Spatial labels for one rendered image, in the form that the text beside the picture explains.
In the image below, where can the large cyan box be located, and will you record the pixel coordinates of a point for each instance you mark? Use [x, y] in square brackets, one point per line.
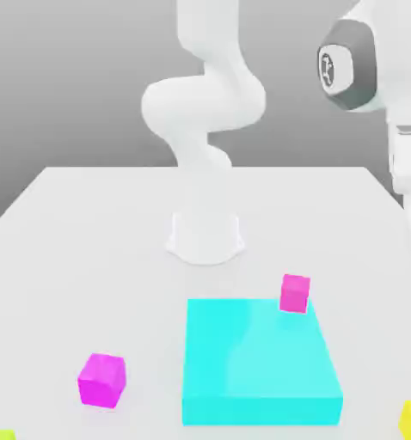
[260, 361]

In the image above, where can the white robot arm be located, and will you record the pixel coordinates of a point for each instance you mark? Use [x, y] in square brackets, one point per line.
[205, 103]

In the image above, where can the small magenta cube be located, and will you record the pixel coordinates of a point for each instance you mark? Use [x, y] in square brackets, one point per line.
[102, 381]

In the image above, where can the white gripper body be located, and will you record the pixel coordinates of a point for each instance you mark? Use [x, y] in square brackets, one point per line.
[410, 161]

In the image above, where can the small pink cube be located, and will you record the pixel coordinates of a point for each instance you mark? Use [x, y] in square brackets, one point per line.
[295, 294]

